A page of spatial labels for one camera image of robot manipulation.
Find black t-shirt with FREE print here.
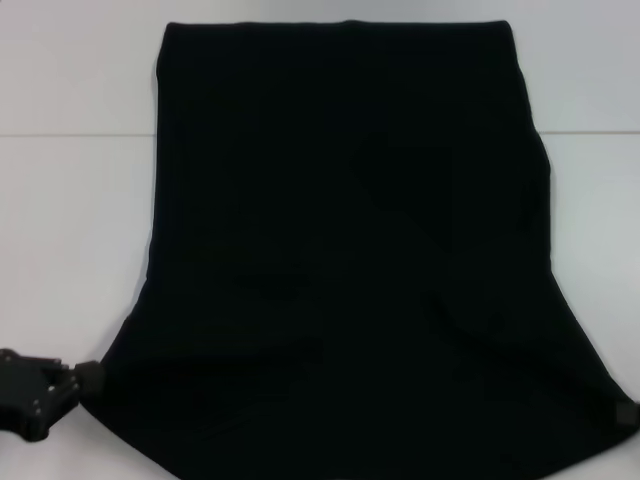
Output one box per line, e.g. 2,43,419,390
79,19,640,480

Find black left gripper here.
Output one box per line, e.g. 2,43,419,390
0,349,106,444

